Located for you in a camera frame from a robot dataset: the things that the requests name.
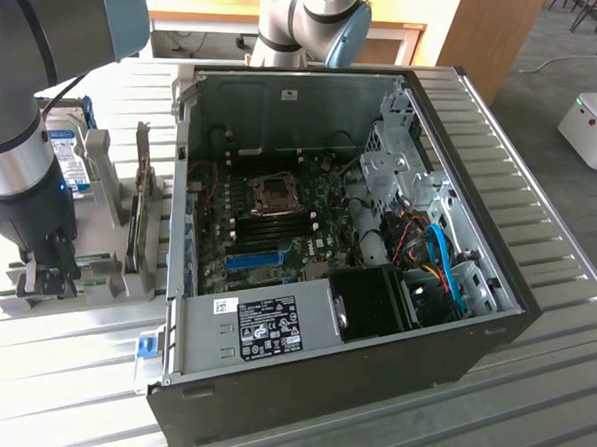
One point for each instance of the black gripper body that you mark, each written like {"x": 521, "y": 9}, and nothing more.
{"x": 23, "y": 219}

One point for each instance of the CPU socket with metal frame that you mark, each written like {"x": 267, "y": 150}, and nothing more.
{"x": 275, "y": 196}

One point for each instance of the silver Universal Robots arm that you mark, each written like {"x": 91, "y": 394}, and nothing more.
{"x": 21, "y": 69}

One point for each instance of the hard disk with blue label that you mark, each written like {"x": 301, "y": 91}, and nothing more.
{"x": 71, "y": 156}

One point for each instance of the black open PC case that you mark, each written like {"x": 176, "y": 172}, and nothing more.
{"x": 329, "y": 410}

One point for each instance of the wooden desk with white frame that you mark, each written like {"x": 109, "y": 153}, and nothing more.
{"x": 209, "y": 8}

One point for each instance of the blue case latch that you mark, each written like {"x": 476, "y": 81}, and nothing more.
{"x": 147, "y": 347}

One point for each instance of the green RAM stick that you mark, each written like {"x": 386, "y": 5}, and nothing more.
{"x": 95, "y": 260}
{"x": 93, "y": 279}

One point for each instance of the black fan shroud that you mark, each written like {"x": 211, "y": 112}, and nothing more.
{"x": 369, "y": 302}

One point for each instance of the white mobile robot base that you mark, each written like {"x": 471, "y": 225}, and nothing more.
{"x": 596, "y": 124}

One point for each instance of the green motherboard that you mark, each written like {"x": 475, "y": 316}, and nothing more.
{"x": 217, "y": 249}

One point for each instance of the graphics card with metal bracket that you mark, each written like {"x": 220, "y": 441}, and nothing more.
{"x": 140, "y": 200}

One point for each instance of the blue expansion slot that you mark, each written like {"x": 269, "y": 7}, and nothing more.
{"x": 254, "y": 261}

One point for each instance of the black RAM slot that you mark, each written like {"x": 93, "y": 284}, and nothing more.
{"x": 273, "y": 233}
{"x": 273, "y": 227}
{"x": 272, "y": 239}
{"x": 273, "y": 221}

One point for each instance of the brown wooden cabinet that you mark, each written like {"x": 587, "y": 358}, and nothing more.
{"x": 483, "y": 38}

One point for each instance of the silver metal disk bay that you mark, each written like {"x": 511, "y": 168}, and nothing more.
{"x": 397, "y": 163}

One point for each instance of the grey power supply with label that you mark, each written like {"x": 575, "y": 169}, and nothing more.
{"x": 268, "y": 332}

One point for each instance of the grey parts rack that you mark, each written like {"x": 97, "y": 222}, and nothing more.
{"x": 105, "y": 183}

